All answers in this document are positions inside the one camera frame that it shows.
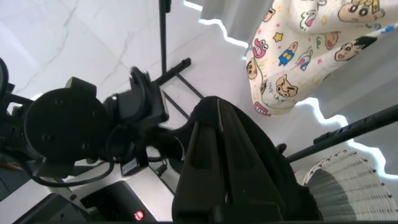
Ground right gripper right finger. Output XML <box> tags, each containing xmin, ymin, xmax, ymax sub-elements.
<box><xmin>219</xmin><ymin>99</ymin><xmax>285</xmax><ymax>223</ymax></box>

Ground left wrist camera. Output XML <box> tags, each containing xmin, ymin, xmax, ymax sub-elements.
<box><xmin>111</xmin><ymin>67</ymin><xmax>170</xmax><ymax>125</ymax></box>

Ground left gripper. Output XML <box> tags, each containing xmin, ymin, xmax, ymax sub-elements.
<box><xmin>105</xmin><ymin>123</ymin><xmax>150</xmax><ymax>177</ymax></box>

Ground black clothes rack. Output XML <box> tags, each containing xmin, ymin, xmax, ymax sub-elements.
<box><xmin>155</xmin><ymin>0</ymin><xmax>398</xmax><ymax>164</ymax></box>

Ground cream printed garment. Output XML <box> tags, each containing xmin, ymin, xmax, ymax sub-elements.
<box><xmin>245</xmin><ymin>0</ymin><xmax>398</xmax><ymax>118</ymax></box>

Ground white laundry basket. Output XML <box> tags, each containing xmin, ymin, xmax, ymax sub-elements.
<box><xmin>303</xmin><ymin>149</ymin><xmax>398</xmax><ymax>223</ymax></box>

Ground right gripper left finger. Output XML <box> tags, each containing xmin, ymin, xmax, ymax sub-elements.
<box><xmin>172</xmin><ymin>99</ymin><xmax>229</xmax><ymax>223</ymax></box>

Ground white curtain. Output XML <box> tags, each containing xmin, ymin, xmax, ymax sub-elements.
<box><xmin>186</xmin><ymin>0</ymin><xmax>398</xmax><ymax>180</ymax></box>

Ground black garment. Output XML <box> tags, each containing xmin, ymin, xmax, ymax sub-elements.
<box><xmin>146</xmin><ymin>95</ymin><xmax>324</xmax><ymax>223</ymax></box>

